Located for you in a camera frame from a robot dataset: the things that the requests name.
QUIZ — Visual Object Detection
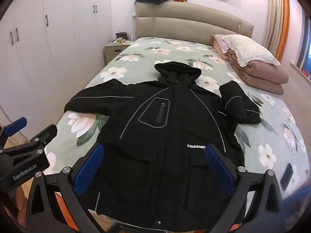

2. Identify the white dotted ruffled pillow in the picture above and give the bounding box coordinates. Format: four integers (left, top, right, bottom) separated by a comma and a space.
222, 34, 281, 68

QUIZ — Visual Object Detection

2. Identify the folded pink quilt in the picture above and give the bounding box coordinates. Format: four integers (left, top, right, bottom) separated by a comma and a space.
227, 50, 289, 96

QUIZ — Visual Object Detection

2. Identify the beige and orange curtain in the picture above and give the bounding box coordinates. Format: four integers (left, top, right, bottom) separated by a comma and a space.
263, 0, 291, 61

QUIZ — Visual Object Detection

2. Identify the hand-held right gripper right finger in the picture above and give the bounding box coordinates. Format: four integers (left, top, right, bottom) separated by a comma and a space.
204, 144, 285, 233

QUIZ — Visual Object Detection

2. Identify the black smartphone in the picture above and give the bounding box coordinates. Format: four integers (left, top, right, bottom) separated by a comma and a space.
280, 163, 294, 191

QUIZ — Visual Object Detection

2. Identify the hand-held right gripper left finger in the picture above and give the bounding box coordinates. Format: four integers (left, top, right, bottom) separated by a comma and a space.
25, 144, 105, 233

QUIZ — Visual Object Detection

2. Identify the bed with floral sheet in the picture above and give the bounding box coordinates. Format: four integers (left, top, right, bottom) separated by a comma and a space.
41, 37, 309, 224

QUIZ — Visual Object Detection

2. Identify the beige padded headboard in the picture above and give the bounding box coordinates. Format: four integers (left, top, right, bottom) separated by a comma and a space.
135, 2, 255, 46

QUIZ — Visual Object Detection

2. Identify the beige nightstand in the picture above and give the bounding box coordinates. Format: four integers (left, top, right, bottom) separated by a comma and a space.
104, 40, 135, 65

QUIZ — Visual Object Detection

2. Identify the black hooded jacket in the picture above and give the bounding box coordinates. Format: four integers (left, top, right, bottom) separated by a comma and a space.
64, 62, 261, 225

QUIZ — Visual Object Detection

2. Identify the pink patterned pillow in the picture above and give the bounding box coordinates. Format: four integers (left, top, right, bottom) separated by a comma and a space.
212, 34, 231, 61

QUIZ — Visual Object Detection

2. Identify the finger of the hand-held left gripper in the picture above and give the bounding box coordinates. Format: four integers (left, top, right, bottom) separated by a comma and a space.
29, 124, 58, 152
0, 117, 27, 151

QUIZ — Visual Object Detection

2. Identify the white wardrobe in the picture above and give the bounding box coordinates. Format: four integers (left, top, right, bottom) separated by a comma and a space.
0, 0, 114, 136

